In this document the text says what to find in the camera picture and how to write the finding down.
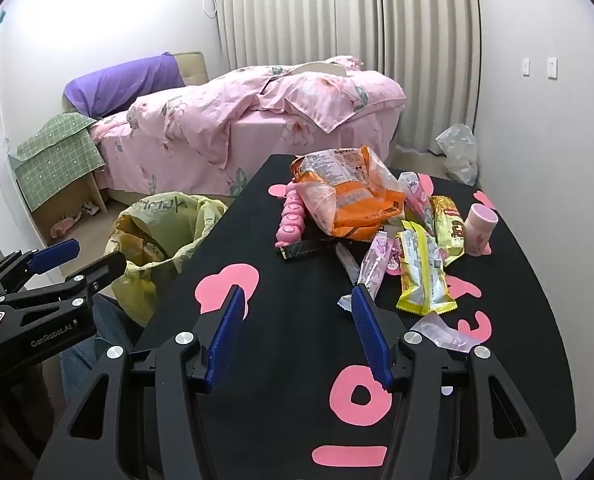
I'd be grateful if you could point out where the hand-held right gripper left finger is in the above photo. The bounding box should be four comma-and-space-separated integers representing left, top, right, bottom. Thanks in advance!
34, 285, 248, 480

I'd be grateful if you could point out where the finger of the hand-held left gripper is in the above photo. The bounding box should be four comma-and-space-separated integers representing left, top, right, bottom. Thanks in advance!
0, 251, 128, 333
0, 239, 81, 297

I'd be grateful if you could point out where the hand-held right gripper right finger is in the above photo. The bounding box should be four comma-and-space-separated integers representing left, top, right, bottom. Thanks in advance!
351, 285, 563, 480

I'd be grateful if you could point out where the bin with yellow bag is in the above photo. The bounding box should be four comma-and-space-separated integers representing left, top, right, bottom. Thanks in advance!
104, 191, 228, 326

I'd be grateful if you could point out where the clear plastic wrapper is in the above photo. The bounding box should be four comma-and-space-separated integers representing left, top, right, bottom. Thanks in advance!
408, 311, 484, 353

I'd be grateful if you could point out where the pale pink translucent wrapper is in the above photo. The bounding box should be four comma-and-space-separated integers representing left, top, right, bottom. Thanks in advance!
358, 234, 397, 300

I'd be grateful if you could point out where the silver foil wrapper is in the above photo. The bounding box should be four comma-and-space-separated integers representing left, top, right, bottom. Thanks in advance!
334, 241, 362, 282

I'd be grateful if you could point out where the long yellow snack packet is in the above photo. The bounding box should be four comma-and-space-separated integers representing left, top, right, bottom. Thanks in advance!
395, 220, 459, 317

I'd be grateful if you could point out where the black snack packet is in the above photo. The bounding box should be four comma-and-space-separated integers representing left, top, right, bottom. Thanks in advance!
277, 239, 339, 262

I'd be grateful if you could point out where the yellow red-label snack packet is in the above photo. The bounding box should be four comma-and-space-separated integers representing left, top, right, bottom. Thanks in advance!
429, 195, 467, 267

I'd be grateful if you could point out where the pink caterpillar toy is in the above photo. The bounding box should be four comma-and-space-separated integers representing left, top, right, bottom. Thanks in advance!
275, 184, 309, 250

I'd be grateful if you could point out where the orange snack bag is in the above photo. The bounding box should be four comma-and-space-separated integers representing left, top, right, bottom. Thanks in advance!
291, 146, 408, 241

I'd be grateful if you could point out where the pink snack wrapper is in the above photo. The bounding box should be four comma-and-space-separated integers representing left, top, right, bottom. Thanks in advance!
398, 171, 437, 233

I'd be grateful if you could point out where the pink slipper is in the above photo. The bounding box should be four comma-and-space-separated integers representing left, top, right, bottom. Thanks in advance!
51, 212, 82, 237

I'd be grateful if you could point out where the wooden nightstand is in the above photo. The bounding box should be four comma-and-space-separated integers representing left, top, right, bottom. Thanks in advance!
14, 167, 108, 246

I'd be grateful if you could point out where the person's leg in jeans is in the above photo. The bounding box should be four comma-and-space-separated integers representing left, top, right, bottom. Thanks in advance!
59, 294, 148, 401

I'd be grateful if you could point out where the black tablecloth with pink shapes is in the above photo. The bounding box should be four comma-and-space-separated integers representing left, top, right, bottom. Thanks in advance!
144, 154, 578, 480

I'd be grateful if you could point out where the green checked cloth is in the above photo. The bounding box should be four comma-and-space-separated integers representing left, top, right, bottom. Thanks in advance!
9, 111, 106, 211

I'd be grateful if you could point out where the pink cup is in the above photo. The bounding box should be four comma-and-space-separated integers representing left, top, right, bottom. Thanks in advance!
464, 203, 499, 257

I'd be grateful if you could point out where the purple pillow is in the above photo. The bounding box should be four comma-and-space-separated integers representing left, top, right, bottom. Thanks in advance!
64, 52, 185, 120

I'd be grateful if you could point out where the pink floral duvet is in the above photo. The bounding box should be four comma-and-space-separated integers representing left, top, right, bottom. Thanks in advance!
127, 57, 407, 196

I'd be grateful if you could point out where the bed with pink sheet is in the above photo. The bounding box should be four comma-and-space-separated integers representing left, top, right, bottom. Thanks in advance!
89, 57, 407, 200

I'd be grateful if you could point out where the white plastic bag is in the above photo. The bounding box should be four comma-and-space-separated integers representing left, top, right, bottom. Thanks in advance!
435, 123, 479, 184

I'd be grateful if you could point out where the beige headboard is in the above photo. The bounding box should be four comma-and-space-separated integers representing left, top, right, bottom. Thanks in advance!
169, 51, 210, 88

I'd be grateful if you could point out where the beige pillow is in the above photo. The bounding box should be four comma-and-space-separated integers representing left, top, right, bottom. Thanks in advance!
289, 59, 364, 79

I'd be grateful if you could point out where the white pleated curtain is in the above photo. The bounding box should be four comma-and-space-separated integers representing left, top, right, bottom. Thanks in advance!
214, 0, 483, 171

